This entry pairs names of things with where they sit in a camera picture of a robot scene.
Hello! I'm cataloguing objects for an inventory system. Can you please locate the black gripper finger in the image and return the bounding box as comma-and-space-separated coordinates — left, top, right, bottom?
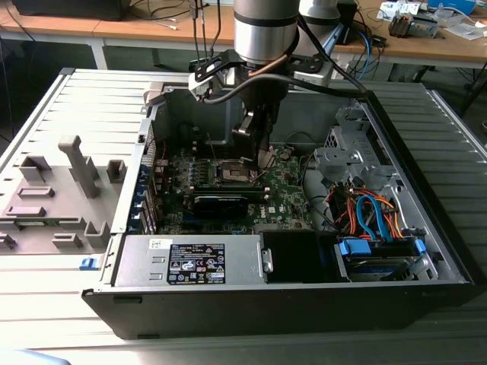
253, 104, 278, 153
231, 109, 255, 163

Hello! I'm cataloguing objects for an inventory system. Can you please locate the black PC case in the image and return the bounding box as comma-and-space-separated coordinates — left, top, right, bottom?
81, 78, 476, 341

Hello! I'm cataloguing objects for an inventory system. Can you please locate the black plastic shroud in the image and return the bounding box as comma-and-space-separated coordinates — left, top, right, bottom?
262, 230, 338, 285

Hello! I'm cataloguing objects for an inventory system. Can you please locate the wooden desk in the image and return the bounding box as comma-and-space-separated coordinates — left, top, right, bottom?
0, 0, 487, 73

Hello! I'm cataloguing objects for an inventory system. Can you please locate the Nvidia graphics card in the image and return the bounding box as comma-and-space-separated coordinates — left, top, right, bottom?
193, 194, 247, 221

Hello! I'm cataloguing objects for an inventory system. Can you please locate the silver camera on black bracket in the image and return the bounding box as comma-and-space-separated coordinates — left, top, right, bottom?
188, 51, 233, 102

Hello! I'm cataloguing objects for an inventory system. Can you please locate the hard disk in blue carrier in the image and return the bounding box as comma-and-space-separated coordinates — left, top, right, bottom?
334, 235, 429, 283

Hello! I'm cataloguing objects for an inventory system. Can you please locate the pale grey wrist camera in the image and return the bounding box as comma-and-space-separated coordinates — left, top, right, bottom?
292, 56, 333, 87

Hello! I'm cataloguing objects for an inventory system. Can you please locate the blue cable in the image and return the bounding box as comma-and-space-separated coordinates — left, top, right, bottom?
359, 30, 380, 75

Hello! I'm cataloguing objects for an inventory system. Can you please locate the blue cardboard box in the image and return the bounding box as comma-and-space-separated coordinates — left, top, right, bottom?
428, 0, 476, 12

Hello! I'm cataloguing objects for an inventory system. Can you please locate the CPU with silver top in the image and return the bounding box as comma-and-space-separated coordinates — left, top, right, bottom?
257, 146, 275, 169

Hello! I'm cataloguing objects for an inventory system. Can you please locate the metal drive cage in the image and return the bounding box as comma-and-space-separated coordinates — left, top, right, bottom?
314, 102, 404, 191

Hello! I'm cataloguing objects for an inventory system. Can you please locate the black stand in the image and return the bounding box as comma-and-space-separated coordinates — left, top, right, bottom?
338, 0, 359, 46

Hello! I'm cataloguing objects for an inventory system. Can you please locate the silver power supply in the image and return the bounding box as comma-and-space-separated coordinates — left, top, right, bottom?
112, 233, 266, 288

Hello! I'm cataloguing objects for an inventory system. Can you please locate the black box on desk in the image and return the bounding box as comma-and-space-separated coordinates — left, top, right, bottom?
11, 0, 126, 22

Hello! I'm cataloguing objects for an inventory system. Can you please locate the thick black camera cable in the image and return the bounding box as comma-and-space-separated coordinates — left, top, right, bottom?
199, 74, 369, 106

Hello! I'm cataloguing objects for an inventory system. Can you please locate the CPU socket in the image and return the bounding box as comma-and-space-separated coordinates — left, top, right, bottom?
215, 157, 259, 186

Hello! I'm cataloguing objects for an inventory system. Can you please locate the copper coloured hose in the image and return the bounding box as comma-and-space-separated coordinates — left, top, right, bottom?
250, 56, 296, 77

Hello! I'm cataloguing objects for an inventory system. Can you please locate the grey parts rack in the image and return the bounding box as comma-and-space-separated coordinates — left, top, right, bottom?
0, 135, 126, 256

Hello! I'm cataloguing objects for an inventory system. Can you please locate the orange wire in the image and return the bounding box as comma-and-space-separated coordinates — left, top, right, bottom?
326, 188, 405, 240

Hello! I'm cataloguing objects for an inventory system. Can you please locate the blue wire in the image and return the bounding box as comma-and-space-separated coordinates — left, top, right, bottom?
355, 192, 395, 243

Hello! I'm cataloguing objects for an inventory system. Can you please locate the metal heat sink device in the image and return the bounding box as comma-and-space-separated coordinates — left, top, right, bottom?
387, 10, 438, 39

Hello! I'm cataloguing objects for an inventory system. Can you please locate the green motherboard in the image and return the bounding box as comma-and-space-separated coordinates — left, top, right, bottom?
154, 146, 317, 235

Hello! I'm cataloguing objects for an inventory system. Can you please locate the pale blue rounded object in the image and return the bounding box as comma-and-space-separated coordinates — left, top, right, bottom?
0, 348, 72, 365

